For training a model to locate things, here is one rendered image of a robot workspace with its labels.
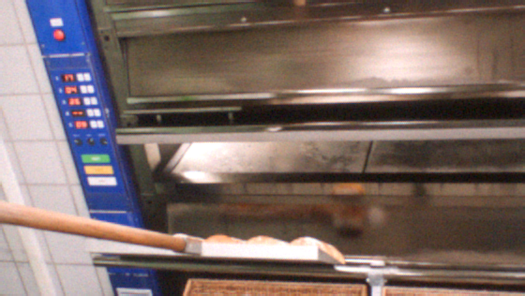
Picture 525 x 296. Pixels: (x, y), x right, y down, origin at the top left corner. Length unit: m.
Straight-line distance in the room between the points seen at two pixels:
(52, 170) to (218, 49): 0.70
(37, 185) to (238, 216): 0.65
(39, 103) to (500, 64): 1.28
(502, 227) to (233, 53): 0.84
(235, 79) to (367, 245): 0.60
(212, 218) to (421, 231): 0.61
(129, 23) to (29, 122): 0.49
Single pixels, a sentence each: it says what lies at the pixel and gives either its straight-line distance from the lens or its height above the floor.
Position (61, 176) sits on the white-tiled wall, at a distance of 2.35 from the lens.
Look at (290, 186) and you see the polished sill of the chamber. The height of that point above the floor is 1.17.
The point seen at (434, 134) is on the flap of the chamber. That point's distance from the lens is 1.76.
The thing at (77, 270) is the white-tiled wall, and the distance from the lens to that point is 2.55.
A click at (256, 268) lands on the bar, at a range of 1.78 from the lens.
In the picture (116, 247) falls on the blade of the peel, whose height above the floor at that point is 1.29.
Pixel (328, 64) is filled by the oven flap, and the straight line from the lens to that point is 1.88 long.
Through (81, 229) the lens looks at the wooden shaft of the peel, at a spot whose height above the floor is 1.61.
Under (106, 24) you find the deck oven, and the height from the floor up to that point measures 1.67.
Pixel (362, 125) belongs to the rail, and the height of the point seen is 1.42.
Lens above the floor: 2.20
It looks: 27 degrees down
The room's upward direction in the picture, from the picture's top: 10 degrees counter-clockwise
